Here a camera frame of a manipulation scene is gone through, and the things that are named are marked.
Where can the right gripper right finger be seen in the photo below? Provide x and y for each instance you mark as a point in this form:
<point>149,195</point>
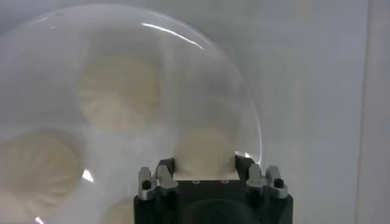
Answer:
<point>259,178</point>

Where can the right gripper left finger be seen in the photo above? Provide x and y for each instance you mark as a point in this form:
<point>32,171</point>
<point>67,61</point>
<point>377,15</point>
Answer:
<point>161,179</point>

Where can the white steamed baozi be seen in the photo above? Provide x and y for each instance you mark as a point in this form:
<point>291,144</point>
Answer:
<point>122,214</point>
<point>36,173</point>
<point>204,152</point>
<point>119,94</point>

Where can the white round plate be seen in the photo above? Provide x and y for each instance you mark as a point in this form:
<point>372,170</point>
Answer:
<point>198,76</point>

